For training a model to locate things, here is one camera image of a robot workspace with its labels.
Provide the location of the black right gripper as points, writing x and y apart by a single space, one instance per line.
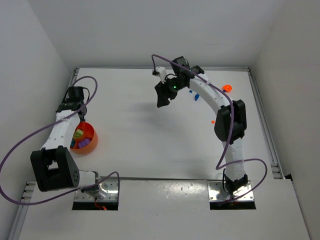
165 90

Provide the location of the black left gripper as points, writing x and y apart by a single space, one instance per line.
83 114

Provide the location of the green lego brick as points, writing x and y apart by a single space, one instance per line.
78 133

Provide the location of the orange divided round container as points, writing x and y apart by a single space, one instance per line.
89 132

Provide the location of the teal lego brick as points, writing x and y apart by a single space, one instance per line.
72 144

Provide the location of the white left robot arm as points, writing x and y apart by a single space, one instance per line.
53 165

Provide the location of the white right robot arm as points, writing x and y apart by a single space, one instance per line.
230 123

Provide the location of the blue lego figure piece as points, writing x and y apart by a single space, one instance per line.
196 97

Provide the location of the orange small cup container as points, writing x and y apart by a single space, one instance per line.
227 88

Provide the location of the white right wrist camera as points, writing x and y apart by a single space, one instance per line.
161 73

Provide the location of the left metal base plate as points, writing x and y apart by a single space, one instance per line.
105 192

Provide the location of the aluminium frame rail left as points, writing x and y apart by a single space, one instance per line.
22 211

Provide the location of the aluminium frame rail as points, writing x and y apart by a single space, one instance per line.
22 211
275 162

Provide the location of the aluminium frame rail right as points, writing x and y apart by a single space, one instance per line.
275 162

